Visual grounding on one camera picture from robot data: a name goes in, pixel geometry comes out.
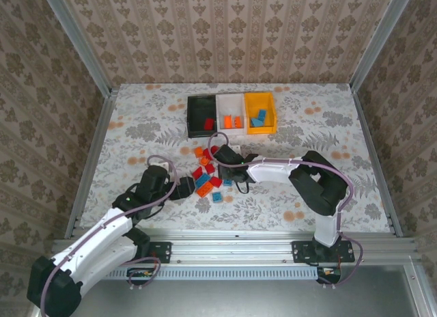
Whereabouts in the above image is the slotted cable duct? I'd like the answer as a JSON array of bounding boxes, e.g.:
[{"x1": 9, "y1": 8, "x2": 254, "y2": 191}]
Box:
[{"x1": 102, "y1": 266, "x2": 317, "y2": 281}]

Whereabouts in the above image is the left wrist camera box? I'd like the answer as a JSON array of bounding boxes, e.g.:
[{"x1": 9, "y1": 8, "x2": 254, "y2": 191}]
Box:
[{"x1": 150, "y1": 161, "x2": 171, "y2": 176}]

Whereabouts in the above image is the aluminium frame post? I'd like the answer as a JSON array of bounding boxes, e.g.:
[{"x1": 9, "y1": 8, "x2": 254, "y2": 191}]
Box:
[
  {"x1": 40, "y1": 0, "x2": 113, "y2": 98},
  {"x1": 348, "y1": 0, "x2": 417, "y2": 92}
]

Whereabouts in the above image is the long orange lego brick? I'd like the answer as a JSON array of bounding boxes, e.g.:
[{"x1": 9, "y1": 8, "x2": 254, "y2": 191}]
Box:
[{"x1": 196, "y1": 180, "x2": 214, "y2": 197}]

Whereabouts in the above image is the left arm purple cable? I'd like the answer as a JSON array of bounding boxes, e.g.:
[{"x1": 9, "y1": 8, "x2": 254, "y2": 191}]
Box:
[{"x1": 40, "y1": 154, "x2": 178, "y2": 317}]

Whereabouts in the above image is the black plastic bin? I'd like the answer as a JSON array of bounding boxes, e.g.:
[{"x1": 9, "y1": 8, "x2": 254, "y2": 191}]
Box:
[{"x1": 186, "y1": 94, "x2": 219, "y2": 139}]

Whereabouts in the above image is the aluminium table side rail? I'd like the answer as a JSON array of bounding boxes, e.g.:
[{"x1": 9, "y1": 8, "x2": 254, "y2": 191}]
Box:
[
  {"x1": 64, "y1": 87, "x2": 121, "y2": 238},
  {"x1": 350, "y1": 86, "x2": 404, "y2": 238}
]

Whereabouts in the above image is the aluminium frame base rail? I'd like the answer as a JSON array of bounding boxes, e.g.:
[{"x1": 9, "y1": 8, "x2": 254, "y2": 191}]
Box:
[{"x1": 50, "y1": 228, "x2": 423, "y2": 264}]

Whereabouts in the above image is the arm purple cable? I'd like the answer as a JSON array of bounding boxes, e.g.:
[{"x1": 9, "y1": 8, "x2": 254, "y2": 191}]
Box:
[
  {"x1": 40, "y1": 154, "x2": 178, "y2": 317},
  {"x1": 208, "y1": 131, "x2": 365, "y2": 290}
]

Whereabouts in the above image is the yellow plastic bin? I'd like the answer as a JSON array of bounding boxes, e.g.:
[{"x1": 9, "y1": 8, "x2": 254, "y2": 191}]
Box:
[{"x1": 244, "y1": 92, "x2": 277, "y2": 136}]

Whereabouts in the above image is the grey metal panel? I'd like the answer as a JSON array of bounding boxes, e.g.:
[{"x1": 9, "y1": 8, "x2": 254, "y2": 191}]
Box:
[{"x1": 32, "y1": 262, "x2": 437, "y2": 317}]

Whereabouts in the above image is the black connector box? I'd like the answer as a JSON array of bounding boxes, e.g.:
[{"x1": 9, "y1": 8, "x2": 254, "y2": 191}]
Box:
[
  {"x1": 316, "y1": 266, "x2": 342, "y2": 284},
  {"x1": 126, "y1": 267, "x2": 155, "y2": 284}
]

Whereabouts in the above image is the white plastic bin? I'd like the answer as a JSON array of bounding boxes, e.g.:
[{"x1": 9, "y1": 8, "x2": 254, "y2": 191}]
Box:
[{"x1": 215, "y1": 93, "x2": 247, "y2": 136}]

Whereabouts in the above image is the floral patterned table cover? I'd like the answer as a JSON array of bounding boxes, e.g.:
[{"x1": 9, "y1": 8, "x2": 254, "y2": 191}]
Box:
[{"x1": 73, "y1": 83, "x2": 393, "y2": 234}]

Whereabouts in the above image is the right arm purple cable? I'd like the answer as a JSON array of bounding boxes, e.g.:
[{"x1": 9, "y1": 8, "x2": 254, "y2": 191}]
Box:
[{"x1": 208, "y1": 131, "x2": 365, "y2": 290}]

